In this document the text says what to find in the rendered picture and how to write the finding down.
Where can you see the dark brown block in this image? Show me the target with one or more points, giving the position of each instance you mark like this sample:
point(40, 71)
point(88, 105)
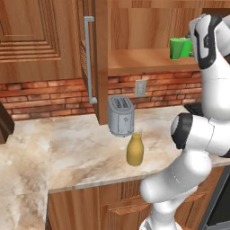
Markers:
point(5, 122)

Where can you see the grey wall socket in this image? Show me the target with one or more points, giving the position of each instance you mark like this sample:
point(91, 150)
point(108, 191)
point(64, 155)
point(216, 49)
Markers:
point(140, 88)

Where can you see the yellow pitcher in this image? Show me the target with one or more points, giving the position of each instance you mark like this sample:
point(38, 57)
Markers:
point(135, 151)

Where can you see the open wooden wall cupboard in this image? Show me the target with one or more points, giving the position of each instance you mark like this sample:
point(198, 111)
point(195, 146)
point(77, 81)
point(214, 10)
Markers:
point(143, 60)

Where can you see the black oven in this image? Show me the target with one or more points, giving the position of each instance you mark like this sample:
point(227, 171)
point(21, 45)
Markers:
point(220, 206)

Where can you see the wooden base cupboard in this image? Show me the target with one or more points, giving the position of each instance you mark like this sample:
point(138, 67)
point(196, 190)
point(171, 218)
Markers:
point(77, 206)

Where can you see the black hob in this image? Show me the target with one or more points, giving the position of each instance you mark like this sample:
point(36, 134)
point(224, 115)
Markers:
point(194, 108)

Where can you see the grey toaster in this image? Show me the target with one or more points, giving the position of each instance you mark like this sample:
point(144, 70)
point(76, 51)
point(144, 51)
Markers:
point(120, 118)

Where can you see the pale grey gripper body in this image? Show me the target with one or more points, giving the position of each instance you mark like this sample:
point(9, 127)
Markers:
point(189, 33)

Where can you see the open wooden cupboard door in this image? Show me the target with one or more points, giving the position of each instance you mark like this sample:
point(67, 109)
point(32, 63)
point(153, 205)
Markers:
point(101, 60)

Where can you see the closed wooden cupboard door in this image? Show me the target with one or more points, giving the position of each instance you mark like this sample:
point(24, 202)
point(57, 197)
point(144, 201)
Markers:
point(36, 39)

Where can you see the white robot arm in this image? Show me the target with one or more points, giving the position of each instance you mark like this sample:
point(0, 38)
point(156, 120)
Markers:
point(191, 137)

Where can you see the wooden drawer front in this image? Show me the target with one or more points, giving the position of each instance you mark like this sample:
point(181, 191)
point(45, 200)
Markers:
point(122, 215)

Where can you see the green mug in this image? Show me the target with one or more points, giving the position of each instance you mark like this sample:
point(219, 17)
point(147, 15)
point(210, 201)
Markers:
point(178, 48)

